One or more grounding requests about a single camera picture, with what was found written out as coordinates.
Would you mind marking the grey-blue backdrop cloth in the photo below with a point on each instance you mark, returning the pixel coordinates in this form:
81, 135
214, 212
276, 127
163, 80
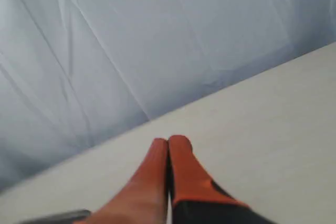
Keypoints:
75, 73

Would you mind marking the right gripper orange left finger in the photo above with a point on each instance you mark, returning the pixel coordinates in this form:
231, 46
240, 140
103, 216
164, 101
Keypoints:
144, 197

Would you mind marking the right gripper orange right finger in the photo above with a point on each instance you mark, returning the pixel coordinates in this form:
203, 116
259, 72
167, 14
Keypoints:
196, 198

